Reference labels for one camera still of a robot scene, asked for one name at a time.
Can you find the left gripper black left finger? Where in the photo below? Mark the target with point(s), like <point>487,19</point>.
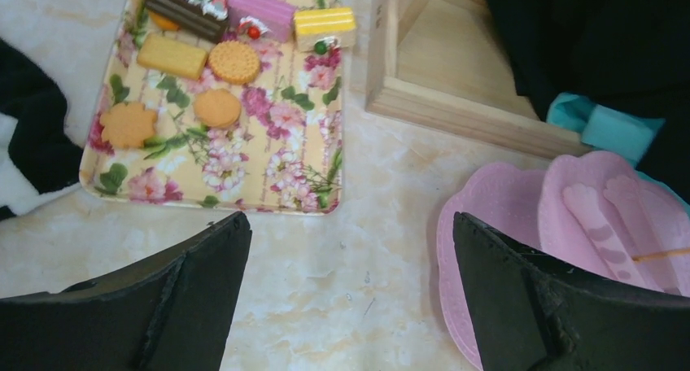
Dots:
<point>170,311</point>

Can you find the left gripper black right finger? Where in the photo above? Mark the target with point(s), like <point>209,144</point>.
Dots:
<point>532,311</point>

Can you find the yellow cake slice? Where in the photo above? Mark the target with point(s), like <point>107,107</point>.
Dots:
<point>334,27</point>

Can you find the pink three-tier cake stand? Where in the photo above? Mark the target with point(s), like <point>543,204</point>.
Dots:
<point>527,205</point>

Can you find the flower shaped biscuit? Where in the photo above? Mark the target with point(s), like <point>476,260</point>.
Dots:
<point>128,125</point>

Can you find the floral serving tray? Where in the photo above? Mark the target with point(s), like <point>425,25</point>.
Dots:
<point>284,154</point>

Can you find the teal t-shirt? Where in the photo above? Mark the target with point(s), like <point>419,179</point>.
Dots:
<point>604,128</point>

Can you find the black and white striped cloth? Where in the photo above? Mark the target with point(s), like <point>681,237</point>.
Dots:
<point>39,162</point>

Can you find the round smooth biscuit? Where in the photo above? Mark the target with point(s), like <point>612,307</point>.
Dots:
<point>217,108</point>

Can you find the round ridged biscuit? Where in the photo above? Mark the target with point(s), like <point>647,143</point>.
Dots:
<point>234,62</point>

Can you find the rectangular yellow biscuit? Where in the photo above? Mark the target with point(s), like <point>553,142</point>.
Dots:
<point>172,56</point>

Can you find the black t-shirt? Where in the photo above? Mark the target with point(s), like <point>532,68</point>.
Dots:
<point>628,55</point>

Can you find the orange fish shaped biscuit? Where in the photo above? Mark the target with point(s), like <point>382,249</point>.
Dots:
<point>161,22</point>

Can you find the chocolate cake slice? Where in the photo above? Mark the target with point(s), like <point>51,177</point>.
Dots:
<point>207,19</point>

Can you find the pink cake slice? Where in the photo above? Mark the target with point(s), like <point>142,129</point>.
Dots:
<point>272,18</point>

